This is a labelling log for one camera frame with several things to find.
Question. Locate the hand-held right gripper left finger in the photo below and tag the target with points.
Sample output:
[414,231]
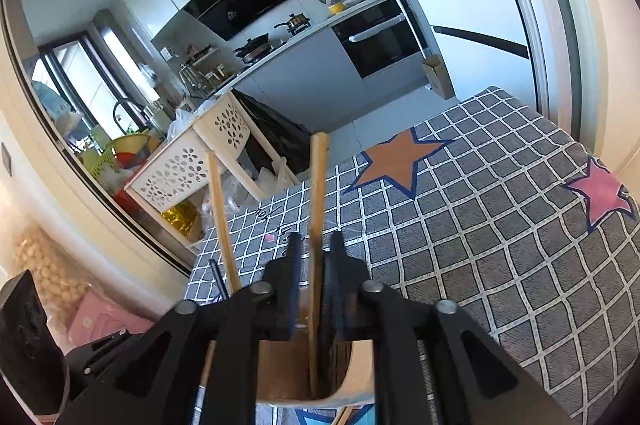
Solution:
[285,295]

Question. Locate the white plastic utensil holder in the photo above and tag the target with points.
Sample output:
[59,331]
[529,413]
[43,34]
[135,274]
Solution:
[352,382]

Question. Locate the grey wall switch panel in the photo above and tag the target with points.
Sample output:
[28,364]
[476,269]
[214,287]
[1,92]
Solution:
[6,157]

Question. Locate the cardboard box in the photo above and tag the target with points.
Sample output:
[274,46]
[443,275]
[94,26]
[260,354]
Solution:
[436,77]

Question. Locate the green and yellow colanders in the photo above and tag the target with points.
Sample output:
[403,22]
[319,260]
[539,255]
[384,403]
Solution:
[125,151]

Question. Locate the white perforated storage cart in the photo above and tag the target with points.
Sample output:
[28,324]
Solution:
[170,170]

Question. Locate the gold foil bag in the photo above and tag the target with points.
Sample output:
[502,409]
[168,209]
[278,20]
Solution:
[182,218]

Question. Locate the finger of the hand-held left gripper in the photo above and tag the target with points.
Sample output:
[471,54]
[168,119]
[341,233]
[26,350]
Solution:
[100,355]

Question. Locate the pink box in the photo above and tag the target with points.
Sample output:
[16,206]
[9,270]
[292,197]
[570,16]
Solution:
[100,320]

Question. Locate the yellow bowl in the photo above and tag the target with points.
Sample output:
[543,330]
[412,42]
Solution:
[336,8]

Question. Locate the bag of pale round snacks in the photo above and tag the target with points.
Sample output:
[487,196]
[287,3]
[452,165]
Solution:
[45,265]

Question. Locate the white refrigerator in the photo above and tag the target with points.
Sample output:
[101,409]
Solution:
[475,0]

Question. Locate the small cooking pot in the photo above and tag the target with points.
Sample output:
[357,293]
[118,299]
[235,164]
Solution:
[295,23]

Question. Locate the white plastic bag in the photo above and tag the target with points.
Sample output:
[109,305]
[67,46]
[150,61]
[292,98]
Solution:
[180,125]

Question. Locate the grey checked star tablecloth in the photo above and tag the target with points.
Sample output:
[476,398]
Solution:
[475,255]

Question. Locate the black wok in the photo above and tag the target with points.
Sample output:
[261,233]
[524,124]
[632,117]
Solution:
[252,46]

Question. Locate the black built-in oven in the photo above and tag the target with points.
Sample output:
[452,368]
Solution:
[380,37]

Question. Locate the dark kitchen faucet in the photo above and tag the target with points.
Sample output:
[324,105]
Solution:
[125,104]

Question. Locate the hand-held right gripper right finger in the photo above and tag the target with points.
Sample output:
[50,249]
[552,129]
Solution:
[340,300]

